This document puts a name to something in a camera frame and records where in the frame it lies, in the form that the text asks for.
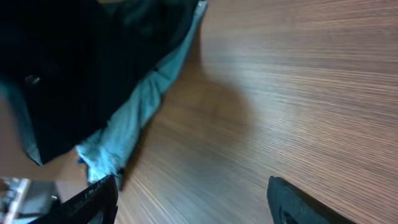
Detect black shorts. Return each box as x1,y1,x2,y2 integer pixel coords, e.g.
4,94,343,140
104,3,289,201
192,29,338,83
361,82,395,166
1,0,197,166

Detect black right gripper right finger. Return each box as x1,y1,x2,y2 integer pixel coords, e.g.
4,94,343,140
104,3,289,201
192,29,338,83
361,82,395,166
267,176,354,224

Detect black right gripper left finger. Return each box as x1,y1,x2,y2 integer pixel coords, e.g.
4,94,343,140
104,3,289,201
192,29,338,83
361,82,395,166
32,175,118,224

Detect light blue denim shorts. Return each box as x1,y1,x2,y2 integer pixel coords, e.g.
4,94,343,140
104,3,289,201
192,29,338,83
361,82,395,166
1,0,207,183

